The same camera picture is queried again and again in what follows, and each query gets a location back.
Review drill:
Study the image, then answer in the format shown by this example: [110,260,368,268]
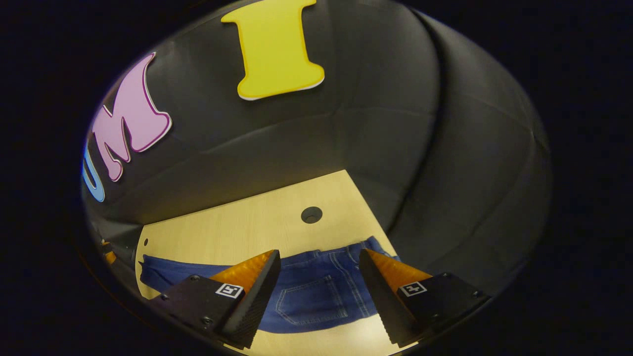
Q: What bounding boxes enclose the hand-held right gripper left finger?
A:
[148,249,282,349]

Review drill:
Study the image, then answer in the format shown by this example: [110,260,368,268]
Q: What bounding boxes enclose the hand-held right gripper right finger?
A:
[359,248,493,348]

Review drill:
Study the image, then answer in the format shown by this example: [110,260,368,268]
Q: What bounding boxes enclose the blue denim jeans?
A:
[139,236,401,333]

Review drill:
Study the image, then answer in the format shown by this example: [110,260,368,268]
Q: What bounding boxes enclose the black backdrop cloth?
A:
[81,0,552,297]

